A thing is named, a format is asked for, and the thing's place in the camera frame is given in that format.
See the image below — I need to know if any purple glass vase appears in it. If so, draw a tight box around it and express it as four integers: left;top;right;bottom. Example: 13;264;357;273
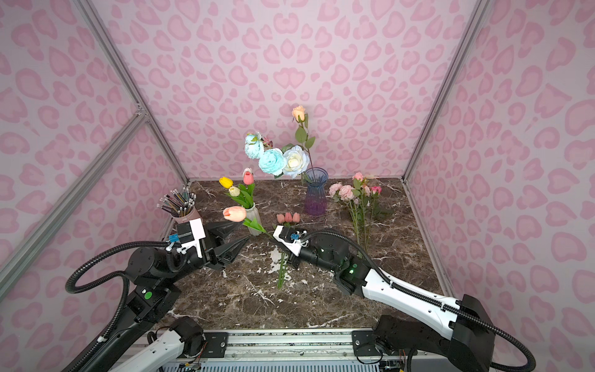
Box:
305;167;328;216

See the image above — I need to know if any small pink twin rose stem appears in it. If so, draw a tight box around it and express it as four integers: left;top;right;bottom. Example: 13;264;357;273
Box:
329;182;364;243

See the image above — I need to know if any light pink double peony stem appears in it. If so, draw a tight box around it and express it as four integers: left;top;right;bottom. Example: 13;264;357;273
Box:
353;184;371;237

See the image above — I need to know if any salmon pink rose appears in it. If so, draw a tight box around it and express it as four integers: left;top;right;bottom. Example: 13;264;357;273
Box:
353;172;369;250

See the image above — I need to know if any magenta rose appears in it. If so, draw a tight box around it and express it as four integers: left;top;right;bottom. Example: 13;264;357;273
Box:
370;186;390;221

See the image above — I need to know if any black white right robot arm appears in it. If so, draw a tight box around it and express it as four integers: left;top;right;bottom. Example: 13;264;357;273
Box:
274;226;536;371

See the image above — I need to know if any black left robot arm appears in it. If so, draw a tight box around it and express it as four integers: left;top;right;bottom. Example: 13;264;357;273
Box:
65;219;250;371

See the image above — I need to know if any white ribbed vase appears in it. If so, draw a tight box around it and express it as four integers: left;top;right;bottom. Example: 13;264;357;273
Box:
244;206;262;236

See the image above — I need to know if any pink pen cup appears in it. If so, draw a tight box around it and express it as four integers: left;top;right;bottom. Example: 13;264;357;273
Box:
173;206;201;224

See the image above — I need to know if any tulip bunch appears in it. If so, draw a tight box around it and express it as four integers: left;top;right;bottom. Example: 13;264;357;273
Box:
218;167;255;209

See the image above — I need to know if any white rose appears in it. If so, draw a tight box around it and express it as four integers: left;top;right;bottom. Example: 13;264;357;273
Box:
283;145;310;178

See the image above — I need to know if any yellow peach rose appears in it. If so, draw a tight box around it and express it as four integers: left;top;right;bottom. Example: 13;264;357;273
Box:
291;105;316;167

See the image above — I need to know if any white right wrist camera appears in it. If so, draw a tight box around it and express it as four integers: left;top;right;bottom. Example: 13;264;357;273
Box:
273;226;309;247

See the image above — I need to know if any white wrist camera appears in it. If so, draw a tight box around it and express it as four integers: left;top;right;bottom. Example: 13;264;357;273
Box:
166;219;206;258
273;226;309;247

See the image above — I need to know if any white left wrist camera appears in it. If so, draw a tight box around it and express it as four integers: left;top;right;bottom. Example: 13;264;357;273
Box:
166;219;206;258

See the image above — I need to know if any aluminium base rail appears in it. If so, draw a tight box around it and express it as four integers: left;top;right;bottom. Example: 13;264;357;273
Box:
85;328;496;372

